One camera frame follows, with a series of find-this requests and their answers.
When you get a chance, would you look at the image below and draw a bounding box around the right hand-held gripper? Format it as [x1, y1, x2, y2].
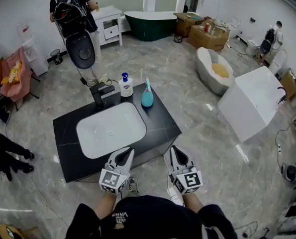
[169, 145, 204, 196]

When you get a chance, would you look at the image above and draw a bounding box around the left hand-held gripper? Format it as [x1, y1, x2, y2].
[99, 147, 135, 196]

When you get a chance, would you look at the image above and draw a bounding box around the person's left forearm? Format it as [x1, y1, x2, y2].
[93, 192, 118, 219]

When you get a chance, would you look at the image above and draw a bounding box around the person's right forearm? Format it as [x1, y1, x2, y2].
[181, 193, 204, 213]

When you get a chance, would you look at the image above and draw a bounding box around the white soap pump bottle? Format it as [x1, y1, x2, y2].
[118, 72, 134, 98]

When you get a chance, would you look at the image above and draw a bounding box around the person's grey shoe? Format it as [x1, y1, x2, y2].
[127, 177, 139, 194]

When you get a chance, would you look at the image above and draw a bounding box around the white sink basin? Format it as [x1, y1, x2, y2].
[76, 102, 147, 159]

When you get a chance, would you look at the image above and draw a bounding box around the black top vanity table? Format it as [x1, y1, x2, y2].
[52, 82, 183, 183]

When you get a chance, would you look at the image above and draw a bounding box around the person's black shirt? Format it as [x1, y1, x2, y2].
[65, 195, 238, 239]

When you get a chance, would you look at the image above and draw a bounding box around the white rectangular bathtub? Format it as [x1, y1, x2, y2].
[217, 66, 285, 143]

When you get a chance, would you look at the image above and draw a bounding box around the black round device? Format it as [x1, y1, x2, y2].
[281, 162, 296, 183]

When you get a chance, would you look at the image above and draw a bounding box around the round wooden stool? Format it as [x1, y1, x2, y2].
[0, 223, 41, 239]

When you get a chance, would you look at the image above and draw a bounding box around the black mesh wastebasket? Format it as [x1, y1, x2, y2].
[50, 49, 63, 65]

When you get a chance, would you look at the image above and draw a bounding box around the black bathtub faucet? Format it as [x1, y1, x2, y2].
[277, 86, 288, 104]

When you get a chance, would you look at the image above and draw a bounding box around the pink chair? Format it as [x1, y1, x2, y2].
[0, 47, 41, 112]

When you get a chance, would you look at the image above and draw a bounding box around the white cabinet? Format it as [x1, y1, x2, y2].
[91, 5, 123, 47]

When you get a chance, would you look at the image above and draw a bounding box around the white water dispenser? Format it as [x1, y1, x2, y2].
[17, 22, 49, 76]

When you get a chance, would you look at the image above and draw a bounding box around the dark green bathtub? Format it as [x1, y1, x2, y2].
[123, 11, 178, 42]

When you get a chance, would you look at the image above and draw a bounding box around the yellow snack bag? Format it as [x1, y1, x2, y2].
[0, 60, 23, 85]

